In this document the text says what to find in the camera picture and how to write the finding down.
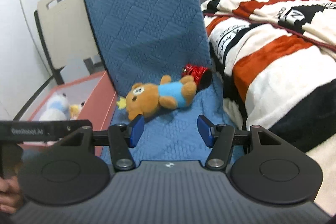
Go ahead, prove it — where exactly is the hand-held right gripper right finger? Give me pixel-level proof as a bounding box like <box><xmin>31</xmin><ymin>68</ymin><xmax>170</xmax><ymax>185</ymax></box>
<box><xmin>197</xmin><ymin>114</ymin><xmax>286</xmax><ymax>170</ymax></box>

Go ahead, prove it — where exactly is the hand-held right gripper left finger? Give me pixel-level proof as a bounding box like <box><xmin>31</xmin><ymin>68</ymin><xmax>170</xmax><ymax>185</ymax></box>
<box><xmin>54</xmin><ymin>115</ymin><xmax>145</xmax><ymax>170</ymax></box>

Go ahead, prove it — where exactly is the large white blue plush toy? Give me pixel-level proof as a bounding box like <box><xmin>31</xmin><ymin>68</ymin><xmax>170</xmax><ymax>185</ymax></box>
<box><xmin>39</xmin><ymin>109</ymin><xmax>68</xmax><ymax>121</ymax></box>

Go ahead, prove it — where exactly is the brown bear plush toy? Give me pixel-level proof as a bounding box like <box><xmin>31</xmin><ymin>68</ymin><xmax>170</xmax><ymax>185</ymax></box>
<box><xmin>125</xmin><ymin>75</ymin><xmax>197</xmax><ymax>124</ymax></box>

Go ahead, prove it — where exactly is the small white blue plush toy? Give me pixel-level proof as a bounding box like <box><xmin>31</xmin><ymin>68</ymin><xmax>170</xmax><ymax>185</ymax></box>
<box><xmin>47</xmin><ymin>93</ymin><xmax>70</xmax><ymax>113</ymax></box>

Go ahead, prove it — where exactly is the pink cardboard box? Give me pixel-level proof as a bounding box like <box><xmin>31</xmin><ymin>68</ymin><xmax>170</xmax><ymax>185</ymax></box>
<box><xmin>18</xmin><ymin>70</ymin><xmax>118</xmax><ymax>157</ymax></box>

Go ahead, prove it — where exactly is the yellow black white plush toy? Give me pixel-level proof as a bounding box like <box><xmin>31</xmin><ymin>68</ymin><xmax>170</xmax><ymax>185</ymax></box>
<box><xmin>69</xmin><ymin>101</ymin><xmax>86</xmax><ymax>120</ymax></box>

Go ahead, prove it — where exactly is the red sequin pouch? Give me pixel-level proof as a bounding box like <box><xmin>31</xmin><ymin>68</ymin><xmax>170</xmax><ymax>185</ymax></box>
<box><xmin>181</xmin><ymin>63</ymin><xmax>213</xmax><ymax>91</ymax></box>

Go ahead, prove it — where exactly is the person's left hand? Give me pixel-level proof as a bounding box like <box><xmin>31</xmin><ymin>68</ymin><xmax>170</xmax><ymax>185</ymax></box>
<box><xmin>0</xmin><ymin>178</ymin><xmax>26</xmax><ymax>214</ymax></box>

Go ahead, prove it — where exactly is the striped fleece blanket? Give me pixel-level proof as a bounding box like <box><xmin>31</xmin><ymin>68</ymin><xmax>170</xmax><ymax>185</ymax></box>
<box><xmin>201</xmin><ymin>0</ymin><xmax>336</xmax><ymax>216</ymax></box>

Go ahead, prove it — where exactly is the blue quilted chair cover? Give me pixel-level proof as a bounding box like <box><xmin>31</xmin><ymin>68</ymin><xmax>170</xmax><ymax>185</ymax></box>
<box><xmin>80</xmin><ymin>0</ymin><xmax>237</xmax><ymax>162</ymax></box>

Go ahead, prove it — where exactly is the beige plastic chair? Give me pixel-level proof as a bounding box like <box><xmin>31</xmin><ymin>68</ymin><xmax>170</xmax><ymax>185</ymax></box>
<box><xmin>34</xmin><ymin>0</ymin><xmax>106</xmax><ymax>86</ymax></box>

